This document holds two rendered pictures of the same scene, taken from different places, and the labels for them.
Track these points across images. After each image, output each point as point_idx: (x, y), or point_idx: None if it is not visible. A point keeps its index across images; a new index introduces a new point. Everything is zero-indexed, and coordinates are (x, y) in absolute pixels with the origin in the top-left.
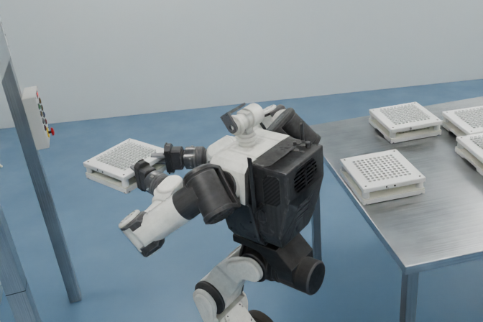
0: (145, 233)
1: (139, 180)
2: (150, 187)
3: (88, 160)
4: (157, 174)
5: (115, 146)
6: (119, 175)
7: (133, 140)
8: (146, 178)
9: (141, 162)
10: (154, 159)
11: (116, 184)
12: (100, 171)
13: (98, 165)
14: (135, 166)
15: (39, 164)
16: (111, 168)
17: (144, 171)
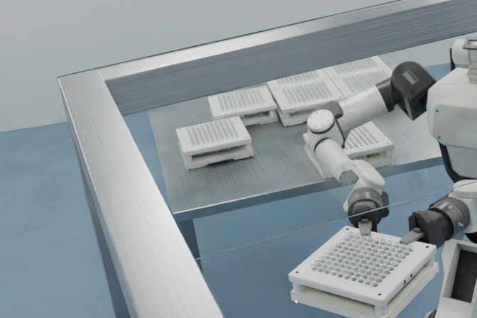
0: None
1: (434, 238)
2: (463, 218)
3: (375, 295)
4: (446, 203)
5: (320, 281)
6: (428, 250)
7: (299, 267)
8: (450, 215)
9: (421, 212)
10: (375, 232)
11: (426, 273)
12: (409, 277)
13: (395, 278)
14: (427, 220)
15: None
16: (406, 263)
17: (438, 214)
